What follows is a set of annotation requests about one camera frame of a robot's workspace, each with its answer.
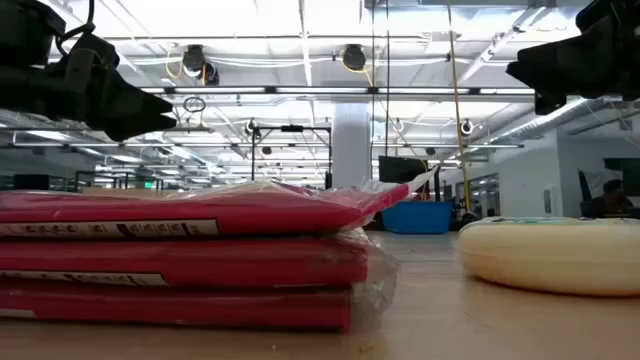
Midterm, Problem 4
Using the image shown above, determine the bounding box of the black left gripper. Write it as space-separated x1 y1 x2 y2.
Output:
0 32 178 143

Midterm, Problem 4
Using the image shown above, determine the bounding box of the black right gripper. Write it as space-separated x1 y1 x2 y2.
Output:
505 0 640 117

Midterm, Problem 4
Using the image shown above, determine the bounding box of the red popcorn packet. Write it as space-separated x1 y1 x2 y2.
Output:
0 233 401 290
0 278 381 335
0 167 439 239

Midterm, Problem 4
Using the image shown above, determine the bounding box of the mint frosted toy donut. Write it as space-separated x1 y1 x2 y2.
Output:
456 215 640 298

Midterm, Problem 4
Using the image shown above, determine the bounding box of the person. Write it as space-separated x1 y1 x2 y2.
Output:
591 178 635 219

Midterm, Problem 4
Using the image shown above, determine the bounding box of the black monitor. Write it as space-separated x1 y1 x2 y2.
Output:
377 155 442 201

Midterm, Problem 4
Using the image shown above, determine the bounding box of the blue plastic storage tote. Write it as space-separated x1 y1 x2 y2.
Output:
381 200 454 236

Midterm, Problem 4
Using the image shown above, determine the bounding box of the white building column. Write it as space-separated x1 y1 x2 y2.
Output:
331 102 374 190

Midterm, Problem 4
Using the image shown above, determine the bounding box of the yellow hanging cable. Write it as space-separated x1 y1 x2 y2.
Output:
444 0 475 217

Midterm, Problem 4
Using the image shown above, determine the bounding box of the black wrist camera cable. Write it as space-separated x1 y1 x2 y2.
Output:
53 0 97 57

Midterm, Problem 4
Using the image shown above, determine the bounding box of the black wall screen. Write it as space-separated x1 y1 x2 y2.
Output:
602 157 640 197

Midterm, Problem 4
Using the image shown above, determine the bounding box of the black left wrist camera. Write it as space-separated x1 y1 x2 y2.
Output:
0 0 67 67

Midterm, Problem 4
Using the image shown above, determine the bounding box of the black metal rig frame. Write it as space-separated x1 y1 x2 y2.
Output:
249 124 334 190

